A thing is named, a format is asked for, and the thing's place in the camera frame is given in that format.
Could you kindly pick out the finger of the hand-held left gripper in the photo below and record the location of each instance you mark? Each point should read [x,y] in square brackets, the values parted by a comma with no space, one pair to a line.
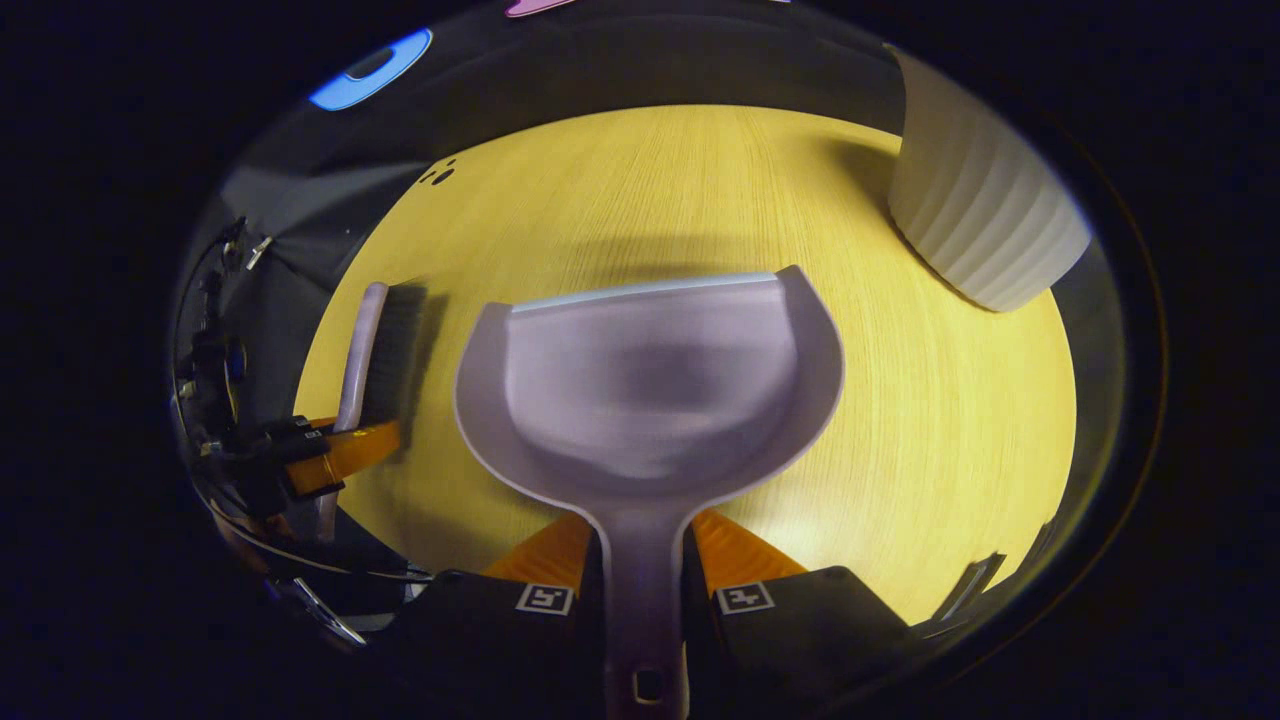
[295,435]
[345,455]

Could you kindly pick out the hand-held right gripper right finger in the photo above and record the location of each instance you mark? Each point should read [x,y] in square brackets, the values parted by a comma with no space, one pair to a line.
[810,630]

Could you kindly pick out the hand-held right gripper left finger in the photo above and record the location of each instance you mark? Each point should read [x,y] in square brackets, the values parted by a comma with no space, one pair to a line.
[470,630]

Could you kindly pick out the lavender plastic dustpan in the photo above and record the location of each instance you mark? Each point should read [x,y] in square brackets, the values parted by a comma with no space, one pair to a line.
[650,380]

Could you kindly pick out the white ribbed garbage bin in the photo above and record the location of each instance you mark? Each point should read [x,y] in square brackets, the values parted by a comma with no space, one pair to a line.
[985,200]

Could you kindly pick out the wooden desktop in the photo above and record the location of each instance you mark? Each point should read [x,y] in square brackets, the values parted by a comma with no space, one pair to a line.
[950,420]

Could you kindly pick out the white cloth clip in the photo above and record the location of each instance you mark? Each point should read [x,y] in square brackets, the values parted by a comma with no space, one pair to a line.
[258,253]

